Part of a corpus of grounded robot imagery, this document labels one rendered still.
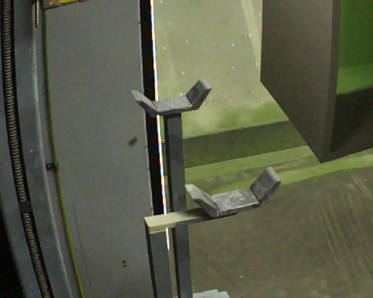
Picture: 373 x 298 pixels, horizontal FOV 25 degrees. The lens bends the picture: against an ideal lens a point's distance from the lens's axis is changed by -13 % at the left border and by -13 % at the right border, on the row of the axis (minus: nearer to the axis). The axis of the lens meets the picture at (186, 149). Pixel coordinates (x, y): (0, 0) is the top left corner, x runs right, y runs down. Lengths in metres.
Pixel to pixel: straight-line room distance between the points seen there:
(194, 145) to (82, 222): 1.52
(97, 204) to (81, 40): 0.28
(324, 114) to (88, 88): 0.85
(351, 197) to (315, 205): 0.14
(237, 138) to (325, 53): 1.04
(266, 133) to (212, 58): 0.29
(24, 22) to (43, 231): 0.22
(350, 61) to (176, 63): 0.70
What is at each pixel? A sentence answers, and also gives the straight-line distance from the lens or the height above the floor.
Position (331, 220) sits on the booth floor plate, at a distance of 2.72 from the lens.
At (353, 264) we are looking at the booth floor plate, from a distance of 2.52.
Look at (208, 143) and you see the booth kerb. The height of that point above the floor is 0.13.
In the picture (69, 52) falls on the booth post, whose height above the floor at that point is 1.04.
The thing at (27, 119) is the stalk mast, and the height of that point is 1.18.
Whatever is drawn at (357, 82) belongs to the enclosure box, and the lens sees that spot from 2.48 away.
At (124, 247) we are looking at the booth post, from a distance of 1.50.
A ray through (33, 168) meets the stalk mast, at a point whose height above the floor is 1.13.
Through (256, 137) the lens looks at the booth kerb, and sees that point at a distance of 3.01.
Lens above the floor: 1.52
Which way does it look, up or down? 28 degrees down
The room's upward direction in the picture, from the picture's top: 3 degrees counter-clockwise
